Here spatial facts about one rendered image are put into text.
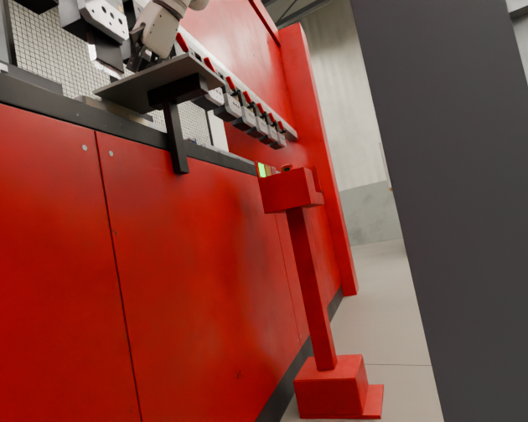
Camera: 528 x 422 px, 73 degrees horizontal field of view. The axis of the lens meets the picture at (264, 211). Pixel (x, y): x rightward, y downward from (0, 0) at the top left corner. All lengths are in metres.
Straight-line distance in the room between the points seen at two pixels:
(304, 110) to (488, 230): 2.64
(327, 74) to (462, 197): 8.53
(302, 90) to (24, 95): 2.67
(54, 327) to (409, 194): 0.52
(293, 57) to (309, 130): 0.64
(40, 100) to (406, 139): 0.54
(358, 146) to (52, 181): 7.95
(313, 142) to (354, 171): 5.37
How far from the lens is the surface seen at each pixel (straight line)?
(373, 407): 1.28
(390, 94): 0.57
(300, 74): 3.19
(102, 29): 1.08
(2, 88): 0.62
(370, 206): 8.23
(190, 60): 0.85
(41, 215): 0.58
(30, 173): 0.59
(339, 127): 8.58
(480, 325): 0.56
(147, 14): 1.00
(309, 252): 1.20
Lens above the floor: 0.59
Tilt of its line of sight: 4 degrees up
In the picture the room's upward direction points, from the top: 11 degrees counter-clockwise
